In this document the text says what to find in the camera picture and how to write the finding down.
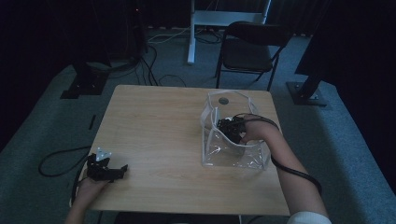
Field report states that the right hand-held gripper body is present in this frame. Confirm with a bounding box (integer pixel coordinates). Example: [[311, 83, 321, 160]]
[[217, 116, 247, 145]]

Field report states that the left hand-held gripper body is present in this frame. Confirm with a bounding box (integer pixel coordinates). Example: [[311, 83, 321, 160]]
[[86, 147, 114, 183]]

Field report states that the person's left hand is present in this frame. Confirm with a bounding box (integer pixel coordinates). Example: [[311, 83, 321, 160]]
[[74, 176, 109, 204]]

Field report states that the person's right hand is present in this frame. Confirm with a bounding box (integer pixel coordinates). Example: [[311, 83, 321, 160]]
[[239, 114, 283, 147]]

